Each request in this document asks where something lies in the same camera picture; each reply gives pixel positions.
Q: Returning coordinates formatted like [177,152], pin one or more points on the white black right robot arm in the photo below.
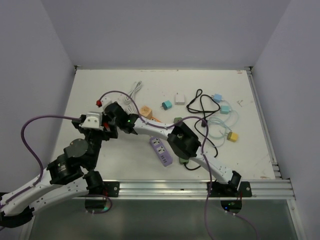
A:
[182,140]

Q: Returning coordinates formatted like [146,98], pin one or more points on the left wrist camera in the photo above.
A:
[93,120]

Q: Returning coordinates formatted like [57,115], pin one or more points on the red cube socket adapter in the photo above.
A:
[106,126]

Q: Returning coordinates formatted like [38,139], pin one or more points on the blue charger plug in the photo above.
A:
[217,97]

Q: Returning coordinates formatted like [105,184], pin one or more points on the yellow USB charger plug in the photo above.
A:
[232,136]

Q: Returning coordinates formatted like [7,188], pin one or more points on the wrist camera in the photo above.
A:
[93,120]
[104,102]

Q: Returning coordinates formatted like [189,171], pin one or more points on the green power strip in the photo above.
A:
[181,160]

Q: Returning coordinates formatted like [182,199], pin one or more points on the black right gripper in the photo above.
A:
[116,103]

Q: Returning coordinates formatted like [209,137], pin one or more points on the teal small plug adapter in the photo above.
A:
[166,105]

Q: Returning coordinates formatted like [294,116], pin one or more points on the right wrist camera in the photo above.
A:
[104,102]

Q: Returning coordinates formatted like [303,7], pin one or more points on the white charger plug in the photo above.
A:
[179,99]

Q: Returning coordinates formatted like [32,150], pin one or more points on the teal charger plug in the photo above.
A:
[225,109]

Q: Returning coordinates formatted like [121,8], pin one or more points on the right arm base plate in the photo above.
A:
[218,190]

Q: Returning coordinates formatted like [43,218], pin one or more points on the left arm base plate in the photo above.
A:
[111,189]

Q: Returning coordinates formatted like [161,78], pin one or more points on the aluminium rail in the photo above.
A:
[168,189]

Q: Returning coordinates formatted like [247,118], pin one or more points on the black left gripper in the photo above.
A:
[113,132]

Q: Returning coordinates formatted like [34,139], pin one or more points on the beige cube socket adapter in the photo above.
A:
[146,112]

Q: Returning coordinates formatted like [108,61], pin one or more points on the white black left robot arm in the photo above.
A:
[71,175]

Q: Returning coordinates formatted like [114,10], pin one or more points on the purple socket adapter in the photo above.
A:
[161,151]

